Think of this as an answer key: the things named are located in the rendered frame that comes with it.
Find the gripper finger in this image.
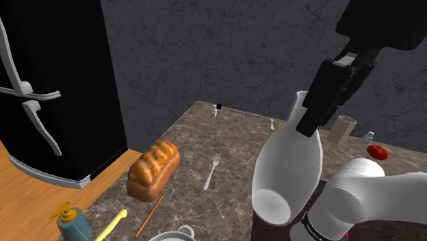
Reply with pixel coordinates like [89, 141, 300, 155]
[295, 58, 356, 138]
[328, 44, 382, 120]

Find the beige cup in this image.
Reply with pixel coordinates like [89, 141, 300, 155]
[326, 114, 357, 147]

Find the small clear shaker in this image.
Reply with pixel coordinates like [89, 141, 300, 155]
[361, 131, 376, 145]

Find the red tomato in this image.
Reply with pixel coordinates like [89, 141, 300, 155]
[366, 144, 389, 162]

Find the long thin grey knife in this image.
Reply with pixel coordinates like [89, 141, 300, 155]
[228, 107, 261, 118]

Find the silver fork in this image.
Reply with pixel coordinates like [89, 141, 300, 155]
[203, 153, 222, 192]

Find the brown bread loaf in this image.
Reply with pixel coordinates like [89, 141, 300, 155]
[126, 140, 181, 203]

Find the orange pencil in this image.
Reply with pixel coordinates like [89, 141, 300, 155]
[134, 192, 166, 239]

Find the blue soap bottle yellow pump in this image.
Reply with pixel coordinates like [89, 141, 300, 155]
[49, 201, 94, 241]

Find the white pot with handle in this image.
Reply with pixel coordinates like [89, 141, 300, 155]
[148, 225, 196, 241]

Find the black refrigerator with grey handles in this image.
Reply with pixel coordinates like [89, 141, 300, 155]
[0, 0, 129, 190]

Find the yellow utensil handle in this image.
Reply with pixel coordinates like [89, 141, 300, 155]
[94, 208, 129, 241]

